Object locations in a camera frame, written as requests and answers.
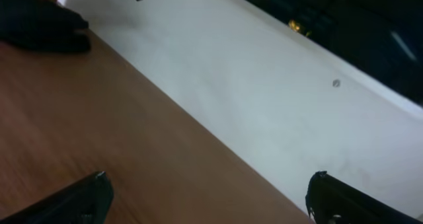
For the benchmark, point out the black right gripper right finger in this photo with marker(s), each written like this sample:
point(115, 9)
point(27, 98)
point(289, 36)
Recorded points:
point(329, 200)

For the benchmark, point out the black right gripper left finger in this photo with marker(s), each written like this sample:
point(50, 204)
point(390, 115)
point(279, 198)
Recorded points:
point(85, 201)

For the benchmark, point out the black pants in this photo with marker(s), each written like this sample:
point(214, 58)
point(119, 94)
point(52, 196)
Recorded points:
point(43, 26)

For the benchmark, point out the small screw on wall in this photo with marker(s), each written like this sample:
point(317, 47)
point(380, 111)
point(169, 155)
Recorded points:
point(336, 83)

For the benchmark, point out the dark window above wall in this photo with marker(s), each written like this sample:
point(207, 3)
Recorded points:
point(382, 38)

